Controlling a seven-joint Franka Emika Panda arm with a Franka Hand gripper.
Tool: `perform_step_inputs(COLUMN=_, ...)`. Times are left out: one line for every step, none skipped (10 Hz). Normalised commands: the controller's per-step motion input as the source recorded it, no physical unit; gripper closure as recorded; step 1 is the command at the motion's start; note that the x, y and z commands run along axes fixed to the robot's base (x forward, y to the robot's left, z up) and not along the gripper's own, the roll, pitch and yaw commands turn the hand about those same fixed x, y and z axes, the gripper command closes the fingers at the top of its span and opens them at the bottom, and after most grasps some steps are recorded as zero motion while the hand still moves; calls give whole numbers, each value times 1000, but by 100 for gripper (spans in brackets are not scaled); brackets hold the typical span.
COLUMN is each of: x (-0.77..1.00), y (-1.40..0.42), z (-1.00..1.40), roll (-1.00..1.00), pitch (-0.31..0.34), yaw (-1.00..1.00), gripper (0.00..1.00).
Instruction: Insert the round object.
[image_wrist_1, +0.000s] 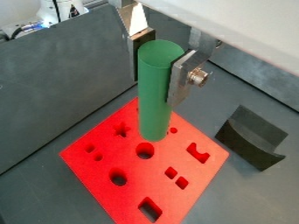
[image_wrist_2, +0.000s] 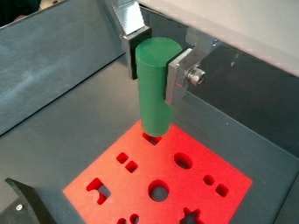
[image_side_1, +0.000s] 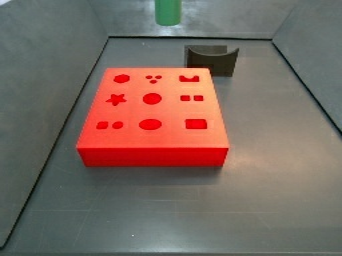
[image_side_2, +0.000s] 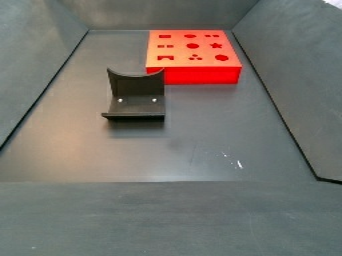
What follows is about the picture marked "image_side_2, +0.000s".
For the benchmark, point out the black curved holder stand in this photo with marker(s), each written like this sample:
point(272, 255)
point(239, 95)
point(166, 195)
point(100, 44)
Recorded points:
point(138, 95)

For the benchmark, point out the red shape-sorting block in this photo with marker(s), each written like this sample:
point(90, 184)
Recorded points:
point(194, 56)

